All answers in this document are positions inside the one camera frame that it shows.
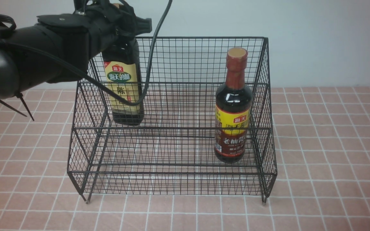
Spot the vinegar bottle gold cap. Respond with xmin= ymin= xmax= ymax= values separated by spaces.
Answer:
xmin=101 ymin=37 xmax=144 ymax=126

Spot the black cable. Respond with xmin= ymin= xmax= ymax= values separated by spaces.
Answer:
xmin=10 ymin=0 xmax=173 ymax=107

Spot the soy sauce bottle red cap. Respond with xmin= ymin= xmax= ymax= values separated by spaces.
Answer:
xmin=214 ymin=47 xmax=253 ymax=164

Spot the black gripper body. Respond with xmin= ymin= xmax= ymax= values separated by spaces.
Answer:
xmin=73 ymin=0 xmax=153 ymax=61

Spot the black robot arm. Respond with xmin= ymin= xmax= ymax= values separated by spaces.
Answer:
xmin=0 ymin=0 xmax=152 ymax=108

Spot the black wire mesh shelf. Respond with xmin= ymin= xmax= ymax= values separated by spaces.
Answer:
xmin=66 ymin=37 xmax=278 ymax=203

